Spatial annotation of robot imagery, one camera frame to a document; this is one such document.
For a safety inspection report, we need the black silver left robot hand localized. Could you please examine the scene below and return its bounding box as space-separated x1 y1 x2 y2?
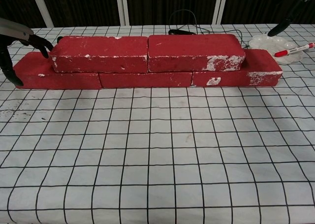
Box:
0 17 54 88

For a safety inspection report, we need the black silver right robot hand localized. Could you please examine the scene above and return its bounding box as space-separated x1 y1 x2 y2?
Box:
264 0 315 37

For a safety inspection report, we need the red foam brick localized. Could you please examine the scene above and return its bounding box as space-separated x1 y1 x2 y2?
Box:
98 71 193 88
49 35 149 74
12 52 103 89

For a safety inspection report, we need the red brick white scuffed corner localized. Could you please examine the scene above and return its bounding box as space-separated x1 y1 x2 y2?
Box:
147 33 246 73

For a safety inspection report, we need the white plastic paint palette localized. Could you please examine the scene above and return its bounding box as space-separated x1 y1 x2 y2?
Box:
248 33 304 64

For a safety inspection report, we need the red white marker pen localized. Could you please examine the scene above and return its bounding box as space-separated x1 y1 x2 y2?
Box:
274 42 315 58

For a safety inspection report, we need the red brick white curl mark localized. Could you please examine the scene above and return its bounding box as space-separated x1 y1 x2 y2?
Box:
191 49 283 87

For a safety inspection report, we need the black oval dish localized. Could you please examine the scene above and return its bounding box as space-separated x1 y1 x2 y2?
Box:
168 29 197 36

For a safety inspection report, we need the white black grid tablecloth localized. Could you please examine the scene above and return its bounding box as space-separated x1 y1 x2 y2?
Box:
0 24 315 224

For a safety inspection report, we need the thin black cable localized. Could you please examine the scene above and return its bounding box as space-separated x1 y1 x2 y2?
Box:
168 9 249 50

